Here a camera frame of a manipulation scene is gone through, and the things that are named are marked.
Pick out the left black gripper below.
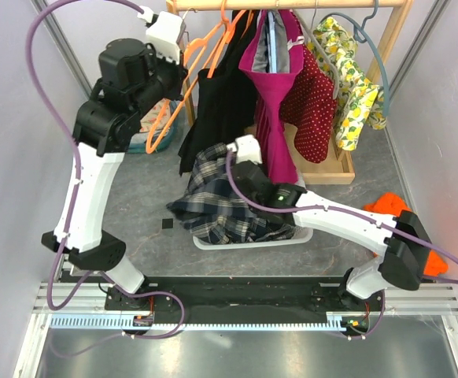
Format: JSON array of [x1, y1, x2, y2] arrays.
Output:
[[132, 43, 189, 118]]

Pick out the orange plastic hanger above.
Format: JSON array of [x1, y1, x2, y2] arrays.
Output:
[[146, 10, 253, 154]]

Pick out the navy plaid skirt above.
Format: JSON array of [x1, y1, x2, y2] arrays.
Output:
[[166, 143, 297, 245]]

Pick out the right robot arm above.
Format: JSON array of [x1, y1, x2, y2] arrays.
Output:
[[227, 161, 430, 310]]

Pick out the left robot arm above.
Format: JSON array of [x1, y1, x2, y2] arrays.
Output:
[[41, 39, 188, 309]]

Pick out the black pleated skirt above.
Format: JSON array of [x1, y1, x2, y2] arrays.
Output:
[[178, 10, 259, 175]]

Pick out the red polka dot skirt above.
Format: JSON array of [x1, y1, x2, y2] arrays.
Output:
[[279, 11, 338, 163]]

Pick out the magenta skirt grey lining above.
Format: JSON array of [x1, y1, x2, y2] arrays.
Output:
[[238, 9, 304, 184]]

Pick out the light blue hanger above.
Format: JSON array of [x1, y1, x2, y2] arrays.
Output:
[[265, 11, 278, 73]]

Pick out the grey hanger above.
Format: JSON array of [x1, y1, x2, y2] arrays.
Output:
[[292, 9, 340, 99]]

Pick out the slate blue hanger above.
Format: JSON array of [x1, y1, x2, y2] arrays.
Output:
[[324, 0, 390, 117]]

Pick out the floral pink cloth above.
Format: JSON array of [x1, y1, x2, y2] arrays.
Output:
[[139, 99, 171, 134]]

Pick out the teal laundry basket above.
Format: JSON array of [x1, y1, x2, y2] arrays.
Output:
[[127, 101, 177, 154]]

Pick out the white perforated basket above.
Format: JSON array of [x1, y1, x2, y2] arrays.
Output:
[[192, 180, 315, 251]]

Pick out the wooden clothes rack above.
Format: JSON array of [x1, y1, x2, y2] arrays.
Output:
[[166, 0, 413, 185]]

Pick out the small black floor square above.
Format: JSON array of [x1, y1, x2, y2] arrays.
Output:
[[161, 218, 174, 229]]

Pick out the lemon print garment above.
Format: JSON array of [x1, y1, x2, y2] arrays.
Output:
[[312, 17, 386, 151]]

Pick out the orange cloth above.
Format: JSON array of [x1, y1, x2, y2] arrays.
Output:
[[361, 192, 449, 276]]

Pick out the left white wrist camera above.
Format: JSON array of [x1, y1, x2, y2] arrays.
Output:
[[137, 6, 185, 65]]

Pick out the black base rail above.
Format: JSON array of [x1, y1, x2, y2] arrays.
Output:
[[105, 276, 381, 323]]

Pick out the white cable duct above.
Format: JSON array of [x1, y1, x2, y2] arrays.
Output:
[[50, 313, 346, 332]]

